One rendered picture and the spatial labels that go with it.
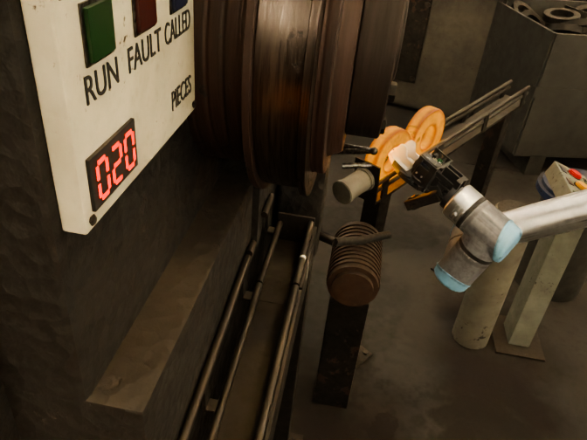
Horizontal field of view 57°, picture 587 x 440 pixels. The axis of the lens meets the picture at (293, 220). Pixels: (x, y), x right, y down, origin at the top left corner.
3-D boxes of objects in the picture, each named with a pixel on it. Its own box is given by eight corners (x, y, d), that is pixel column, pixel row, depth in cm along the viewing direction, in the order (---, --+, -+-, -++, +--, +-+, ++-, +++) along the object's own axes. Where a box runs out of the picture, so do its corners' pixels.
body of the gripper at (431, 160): (435, 145, 129) (473, 177, 125) (418, 170, 135) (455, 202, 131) (417, 154, 124) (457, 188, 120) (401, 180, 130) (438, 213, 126)
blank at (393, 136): (365, 138, 127) (376, 143, 125) (404, 116, 136) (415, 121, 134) (360, 192, 137) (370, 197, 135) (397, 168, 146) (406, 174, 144)
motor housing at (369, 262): (306, 410, 155) (328, 264, 125) (315, 353, 173) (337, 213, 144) (350, 419, 154) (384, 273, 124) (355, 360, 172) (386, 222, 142)
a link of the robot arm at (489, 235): (489, 271, 120) (519, 240, 114) (447, 232, 124) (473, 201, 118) (505, 258, 127) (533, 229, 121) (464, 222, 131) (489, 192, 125)
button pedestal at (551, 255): (496, 359, 178) (564, 199, 144) (486, 309, 198) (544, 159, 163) (546, 367, 177) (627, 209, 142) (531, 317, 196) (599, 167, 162)
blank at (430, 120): (404, 116, 136) (416, 121, 134) (438, 97, 145) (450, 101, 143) (397, 168, 146) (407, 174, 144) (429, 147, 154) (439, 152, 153)
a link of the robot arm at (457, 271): (466, 277, 137) (498, 244, 130) (461, 303, 128) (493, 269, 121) (435, 256, 138) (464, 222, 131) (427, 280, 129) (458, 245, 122)
